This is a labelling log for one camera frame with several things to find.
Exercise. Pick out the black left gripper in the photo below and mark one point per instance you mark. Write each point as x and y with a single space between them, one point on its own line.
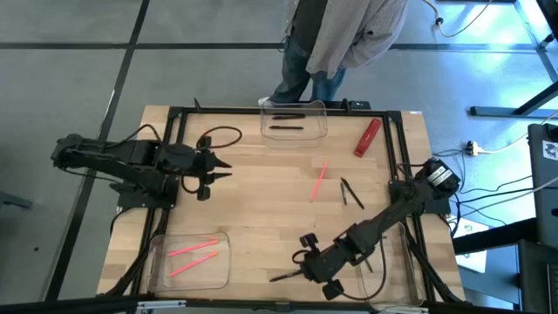
183 159

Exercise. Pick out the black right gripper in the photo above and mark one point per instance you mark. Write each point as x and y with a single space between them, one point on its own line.
327 264

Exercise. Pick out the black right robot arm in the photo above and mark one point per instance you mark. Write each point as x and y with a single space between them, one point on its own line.
392 213

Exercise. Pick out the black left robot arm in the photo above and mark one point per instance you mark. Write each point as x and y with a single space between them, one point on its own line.
131 165

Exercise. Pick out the red rectangular case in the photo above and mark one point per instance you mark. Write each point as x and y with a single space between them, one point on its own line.
367 138

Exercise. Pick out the black mounting bar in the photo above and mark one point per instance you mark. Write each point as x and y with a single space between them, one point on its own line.
359 105

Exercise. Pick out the white sheet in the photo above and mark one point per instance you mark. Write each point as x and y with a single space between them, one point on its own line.
473 261

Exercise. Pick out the person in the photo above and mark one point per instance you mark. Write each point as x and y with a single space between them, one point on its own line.
349 35

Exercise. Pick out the black floor beam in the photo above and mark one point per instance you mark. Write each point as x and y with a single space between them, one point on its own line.
497 237

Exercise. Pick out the black overhead rig beam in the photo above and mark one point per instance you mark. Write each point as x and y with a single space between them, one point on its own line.
65 305

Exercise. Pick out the grey floor object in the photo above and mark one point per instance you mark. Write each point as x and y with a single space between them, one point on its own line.
13 200

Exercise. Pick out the white power strip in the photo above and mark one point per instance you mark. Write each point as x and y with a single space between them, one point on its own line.
473 149

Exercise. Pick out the dark grey case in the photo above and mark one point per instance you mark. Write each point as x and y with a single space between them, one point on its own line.
536 283

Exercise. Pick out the grey case with sticker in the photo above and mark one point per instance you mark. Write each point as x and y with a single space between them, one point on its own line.
542 196

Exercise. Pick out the black stand foot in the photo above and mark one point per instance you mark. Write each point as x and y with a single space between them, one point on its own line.
501 111

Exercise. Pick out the black frame clamp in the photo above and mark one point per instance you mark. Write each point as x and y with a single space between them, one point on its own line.
197 104
347 104

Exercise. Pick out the silver aluminium extrusion post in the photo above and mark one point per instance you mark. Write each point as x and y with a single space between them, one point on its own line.
161 305

